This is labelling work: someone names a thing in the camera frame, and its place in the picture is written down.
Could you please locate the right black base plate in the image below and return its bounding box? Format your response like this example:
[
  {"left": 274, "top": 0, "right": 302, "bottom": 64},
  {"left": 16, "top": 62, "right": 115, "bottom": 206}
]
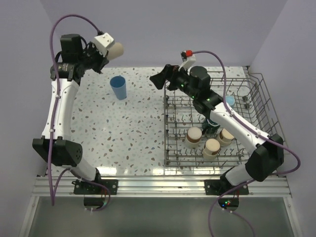
[{"left": 204, "top": 179, "right": 249, "bottom": 196}]

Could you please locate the right round controller board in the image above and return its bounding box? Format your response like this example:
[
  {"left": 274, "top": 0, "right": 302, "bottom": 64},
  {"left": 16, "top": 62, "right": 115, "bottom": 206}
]
[{"left": 218, "top": 198, "right": 239, "bottom": 211}]

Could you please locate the tall beige cup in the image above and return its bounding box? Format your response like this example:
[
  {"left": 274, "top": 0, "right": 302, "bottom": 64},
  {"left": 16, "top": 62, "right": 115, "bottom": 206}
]
[{"left": 107, "top": 42, "right": 124, "bottom": 61}]

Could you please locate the blue plastic cup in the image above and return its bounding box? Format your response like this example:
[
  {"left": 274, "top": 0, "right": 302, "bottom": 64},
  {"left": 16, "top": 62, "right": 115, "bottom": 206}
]
[{"left": 110, "top": 76, "right": 127, "bottom": 100}]

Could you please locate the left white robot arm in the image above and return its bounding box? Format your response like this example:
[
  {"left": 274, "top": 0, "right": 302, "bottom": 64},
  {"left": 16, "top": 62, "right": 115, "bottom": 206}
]
[{"left": 32, "top": 33, "right": 115, "bottom": 194}]

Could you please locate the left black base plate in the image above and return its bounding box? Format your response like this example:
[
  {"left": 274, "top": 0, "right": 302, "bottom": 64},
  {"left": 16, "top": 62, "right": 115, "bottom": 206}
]
[{"left": 72, "top": 177, "right": 119, "bottom": 195}]

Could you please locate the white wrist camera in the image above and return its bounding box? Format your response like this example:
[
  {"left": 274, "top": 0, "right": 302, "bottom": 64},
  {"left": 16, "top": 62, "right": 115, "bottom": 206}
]
[
  {"left": 91, "top": 33, "right": 115, "bottom": 56},
  {"left": 179, "top": 50, "right": 196, "bottom": 71}
]

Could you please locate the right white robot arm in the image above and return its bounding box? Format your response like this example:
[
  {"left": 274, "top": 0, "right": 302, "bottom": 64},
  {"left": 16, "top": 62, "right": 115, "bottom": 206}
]
[{"left": 150, "top": 64, "right": 284, "bottom": 194}]

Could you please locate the beige brown cup middle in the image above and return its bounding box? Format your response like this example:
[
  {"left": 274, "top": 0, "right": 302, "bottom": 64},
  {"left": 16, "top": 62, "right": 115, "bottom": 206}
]
[{"left": 202, "top": 138, "right": 221, "bottom": 160}]

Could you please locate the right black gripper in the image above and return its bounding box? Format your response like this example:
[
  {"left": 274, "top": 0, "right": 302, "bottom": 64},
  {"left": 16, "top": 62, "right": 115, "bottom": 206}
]
[{"left": 150, "top": 64, "right": 198, "bottom": 100}]

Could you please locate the beige brown cup right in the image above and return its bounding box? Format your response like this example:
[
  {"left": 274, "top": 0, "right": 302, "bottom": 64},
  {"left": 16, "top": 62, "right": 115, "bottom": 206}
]
[{"left": 216, "top": 128, "right": 235, "bottom": 147}]

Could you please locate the round controller board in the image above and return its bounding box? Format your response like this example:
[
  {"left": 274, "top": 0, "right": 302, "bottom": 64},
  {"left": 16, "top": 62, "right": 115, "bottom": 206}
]
[
  {"left": 83, "top": 197, "right": 106, "bottom": 208},
  {"left": 218, "top": 198, "right": 239, "bottom": 211}
]

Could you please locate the beige brown cup left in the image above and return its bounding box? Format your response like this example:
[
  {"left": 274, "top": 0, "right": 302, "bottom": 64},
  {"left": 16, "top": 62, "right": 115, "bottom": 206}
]
[{"left": 185, "top": 127, "right": 202, "bottom": 148}]

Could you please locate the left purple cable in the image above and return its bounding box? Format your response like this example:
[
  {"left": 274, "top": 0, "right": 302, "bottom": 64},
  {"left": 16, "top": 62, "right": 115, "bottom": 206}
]
[{"left": 48, "top": 14, "right": 102, "bottom": 206}]

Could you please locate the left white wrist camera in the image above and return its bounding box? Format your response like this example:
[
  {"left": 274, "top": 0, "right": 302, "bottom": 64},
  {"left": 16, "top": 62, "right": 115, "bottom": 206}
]
[{"left": 91, "top": 33, "right": 115, "bottom": 56}]

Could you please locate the aluminium mounting rail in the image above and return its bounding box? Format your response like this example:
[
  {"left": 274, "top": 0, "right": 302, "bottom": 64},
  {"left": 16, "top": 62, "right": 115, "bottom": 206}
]
[{"left": 31, "top": 175, "right": 290, "bottom": 198}]

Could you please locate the left round controller board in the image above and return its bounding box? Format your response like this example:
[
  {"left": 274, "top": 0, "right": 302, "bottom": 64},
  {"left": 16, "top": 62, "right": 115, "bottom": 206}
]
[{"left": 83, "top": 197, "right": 106, "bottom": 208}]

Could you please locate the light blue ceramic mug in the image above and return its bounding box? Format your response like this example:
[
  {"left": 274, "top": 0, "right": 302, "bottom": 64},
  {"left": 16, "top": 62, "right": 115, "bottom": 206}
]
[{"left": 225, "top": 95, "right": 235, "bottom": 108}]

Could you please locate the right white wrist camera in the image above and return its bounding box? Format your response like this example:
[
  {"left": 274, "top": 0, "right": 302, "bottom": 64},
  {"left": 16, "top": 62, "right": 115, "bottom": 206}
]
[{"left": 179, "top": 50, "right": 196, "bottom": 71}]

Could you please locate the purple cable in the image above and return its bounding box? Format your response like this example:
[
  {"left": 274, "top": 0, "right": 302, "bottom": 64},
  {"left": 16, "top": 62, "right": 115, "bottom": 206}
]
[
  {"left": 192, "top": 50, "right": 302, "bottom": 237},
  {"left": 48, "top": 14, "right": 102, "bottom": 206}
]

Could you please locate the beige brown cup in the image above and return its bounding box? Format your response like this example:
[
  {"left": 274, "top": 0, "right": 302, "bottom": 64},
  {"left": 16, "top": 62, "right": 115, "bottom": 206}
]
[
  {"left": 216, "top": 128, "right": 235, "bottom": 147},
  {"left": 185, "top": 127, "right": 202, "bottom": 148},
  {"left": 202, "top": 138, "right": 221, "bottom": 160}
]

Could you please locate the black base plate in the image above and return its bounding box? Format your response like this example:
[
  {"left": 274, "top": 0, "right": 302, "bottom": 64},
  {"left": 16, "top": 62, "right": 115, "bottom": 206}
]
[
  {"left": 72, "top": 177, "right": 119, "bottom": 195},
  {"left": 204, "top": 179, "right": 249, "bottom": 196}
]

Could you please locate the grey wire dish rack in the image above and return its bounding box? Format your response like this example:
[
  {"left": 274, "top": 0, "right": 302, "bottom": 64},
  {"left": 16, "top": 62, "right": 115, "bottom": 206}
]
[{"left": 163, "top": 74, "right": 283, "bottom": 174}]

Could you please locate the dark green mug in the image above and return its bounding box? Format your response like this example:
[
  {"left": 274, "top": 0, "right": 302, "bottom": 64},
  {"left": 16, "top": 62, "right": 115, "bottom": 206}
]
[{"left": 202, "top": 118, "right": 220, "bottom": 134}]

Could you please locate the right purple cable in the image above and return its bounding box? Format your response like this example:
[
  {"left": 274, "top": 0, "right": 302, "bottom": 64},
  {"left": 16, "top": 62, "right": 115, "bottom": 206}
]
[{"left": 192, "top": 50, "right": 302, "bottom": 237}]

